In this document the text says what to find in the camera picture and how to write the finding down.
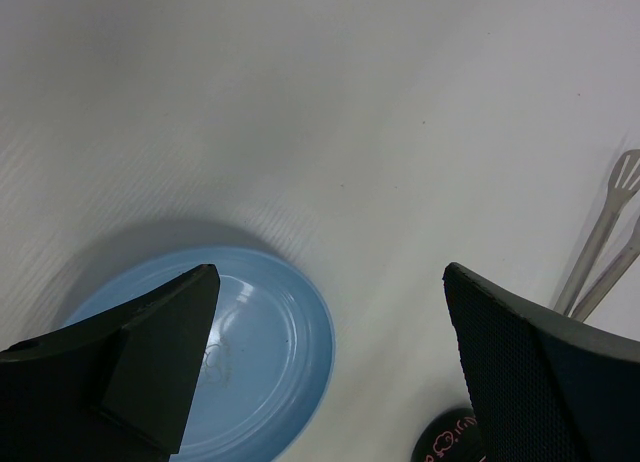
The metal tongs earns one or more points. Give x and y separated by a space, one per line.
622 185

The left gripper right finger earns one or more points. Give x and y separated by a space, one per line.
543 387

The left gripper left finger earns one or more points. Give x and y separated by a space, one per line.
117 386

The steel lunch box bowl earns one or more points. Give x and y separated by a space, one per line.
453 436

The blue plate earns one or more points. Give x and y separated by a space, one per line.
268 358

